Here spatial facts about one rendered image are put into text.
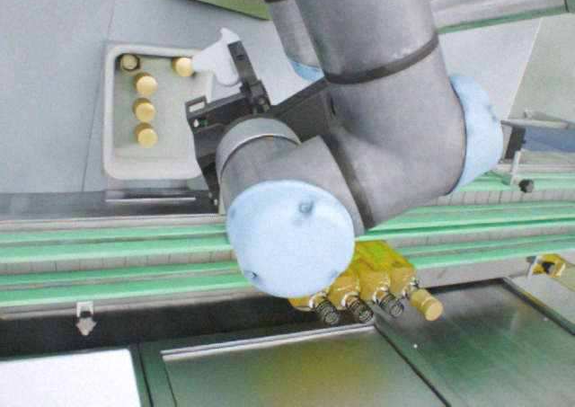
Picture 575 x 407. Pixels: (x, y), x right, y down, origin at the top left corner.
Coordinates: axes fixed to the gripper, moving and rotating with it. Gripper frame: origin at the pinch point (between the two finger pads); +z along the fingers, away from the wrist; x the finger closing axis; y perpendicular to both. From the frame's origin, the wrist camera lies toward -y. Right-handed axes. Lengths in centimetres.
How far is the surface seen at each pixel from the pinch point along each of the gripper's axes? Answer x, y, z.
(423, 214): 45, -26, 23
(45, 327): 32, 48, 14
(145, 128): 8.3, 18.3, 25.6
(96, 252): 18.0, 29.7, 7.2
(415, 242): 54, -25, 26
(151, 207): 21.0, 22.5, 21.1
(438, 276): 67, -29, 27
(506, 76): 34, -63, 47
